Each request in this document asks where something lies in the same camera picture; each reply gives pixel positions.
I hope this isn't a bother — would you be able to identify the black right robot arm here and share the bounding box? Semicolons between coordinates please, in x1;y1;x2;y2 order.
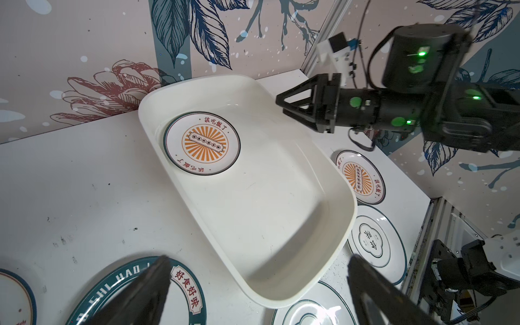
276;24;519;163

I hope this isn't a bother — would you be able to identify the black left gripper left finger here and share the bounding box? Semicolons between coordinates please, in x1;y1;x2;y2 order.
84;255;171;324

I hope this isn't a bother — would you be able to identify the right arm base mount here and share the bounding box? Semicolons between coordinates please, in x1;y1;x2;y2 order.
418;239;468;322

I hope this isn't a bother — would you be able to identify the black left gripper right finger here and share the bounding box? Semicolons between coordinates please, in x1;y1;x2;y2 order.
347;255;436;324

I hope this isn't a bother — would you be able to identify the green rim plate upper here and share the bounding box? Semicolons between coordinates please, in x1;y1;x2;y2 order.
67;256;207;324

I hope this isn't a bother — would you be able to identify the white flower plate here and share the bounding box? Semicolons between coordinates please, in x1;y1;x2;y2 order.
347;205;408;286
271;281;357;325

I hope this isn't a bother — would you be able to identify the orange sunburst plate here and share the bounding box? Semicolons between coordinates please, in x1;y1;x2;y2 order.
163;112;241;176
335;150;386;205
1;269;37;325

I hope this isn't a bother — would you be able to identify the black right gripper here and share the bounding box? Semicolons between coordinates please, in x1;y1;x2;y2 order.
275;73;423;132

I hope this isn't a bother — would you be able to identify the white plastic bin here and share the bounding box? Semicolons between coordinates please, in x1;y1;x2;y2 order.
138;75;358;309

